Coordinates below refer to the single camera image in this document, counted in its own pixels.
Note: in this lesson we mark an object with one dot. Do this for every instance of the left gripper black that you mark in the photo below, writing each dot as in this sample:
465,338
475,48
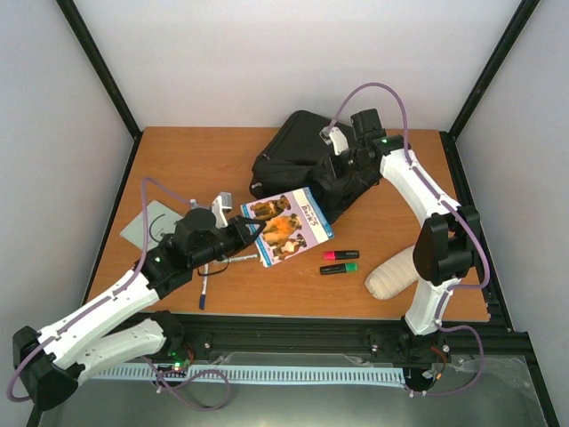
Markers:
243,234

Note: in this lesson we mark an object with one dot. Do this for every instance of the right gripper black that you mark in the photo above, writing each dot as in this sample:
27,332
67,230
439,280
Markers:
334,173

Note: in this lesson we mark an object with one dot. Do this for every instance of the black student backpack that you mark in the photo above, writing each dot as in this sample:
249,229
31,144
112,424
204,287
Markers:
294,159

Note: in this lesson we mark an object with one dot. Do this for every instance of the dog reader paperback book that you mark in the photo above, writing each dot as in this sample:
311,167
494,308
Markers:
294,223

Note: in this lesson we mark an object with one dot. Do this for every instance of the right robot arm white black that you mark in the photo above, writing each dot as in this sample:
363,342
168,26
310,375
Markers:
448,244

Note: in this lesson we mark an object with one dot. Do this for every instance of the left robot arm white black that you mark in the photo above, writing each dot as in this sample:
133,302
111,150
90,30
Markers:
54,361

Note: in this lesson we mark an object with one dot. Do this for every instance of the clear silver pen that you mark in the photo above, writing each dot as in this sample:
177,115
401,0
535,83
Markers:
242,258

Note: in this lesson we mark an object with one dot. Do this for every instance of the blue whiteboard marker pen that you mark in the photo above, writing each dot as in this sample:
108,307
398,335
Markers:
202,300

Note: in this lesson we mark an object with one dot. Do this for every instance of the pink highlighter marker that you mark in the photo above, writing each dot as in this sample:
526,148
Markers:
341,255

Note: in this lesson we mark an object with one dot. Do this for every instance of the grey notebook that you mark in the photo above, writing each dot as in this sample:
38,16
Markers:
161,221

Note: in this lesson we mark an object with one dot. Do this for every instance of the green highlighter marker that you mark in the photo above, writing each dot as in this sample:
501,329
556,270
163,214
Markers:
338,268

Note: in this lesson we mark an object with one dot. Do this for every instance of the beige ribbed pencil pouch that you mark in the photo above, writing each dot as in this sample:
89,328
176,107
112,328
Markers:
393,276

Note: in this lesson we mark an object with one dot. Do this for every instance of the green lit circuit board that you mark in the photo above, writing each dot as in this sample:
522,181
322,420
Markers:
183,364

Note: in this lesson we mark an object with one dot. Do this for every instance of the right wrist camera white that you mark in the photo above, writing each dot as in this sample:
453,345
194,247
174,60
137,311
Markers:
335,137

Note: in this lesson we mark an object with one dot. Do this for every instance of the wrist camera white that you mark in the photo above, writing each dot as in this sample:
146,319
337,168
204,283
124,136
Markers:
335,137
221,206

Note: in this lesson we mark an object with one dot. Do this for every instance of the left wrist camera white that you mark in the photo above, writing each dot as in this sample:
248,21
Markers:
221,206

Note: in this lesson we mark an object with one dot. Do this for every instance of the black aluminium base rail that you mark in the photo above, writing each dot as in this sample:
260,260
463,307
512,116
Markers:
379,341

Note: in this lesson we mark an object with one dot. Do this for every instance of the light blue cable duct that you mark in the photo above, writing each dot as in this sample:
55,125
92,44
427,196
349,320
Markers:
261,375

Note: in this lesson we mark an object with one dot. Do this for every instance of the left black frame post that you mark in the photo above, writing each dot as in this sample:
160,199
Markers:
92,52

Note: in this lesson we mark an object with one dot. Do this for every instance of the black frame post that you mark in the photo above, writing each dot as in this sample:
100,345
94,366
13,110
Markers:
92,52
500,53

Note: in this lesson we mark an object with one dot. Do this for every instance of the right black frame post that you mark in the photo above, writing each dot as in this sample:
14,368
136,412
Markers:
500,53

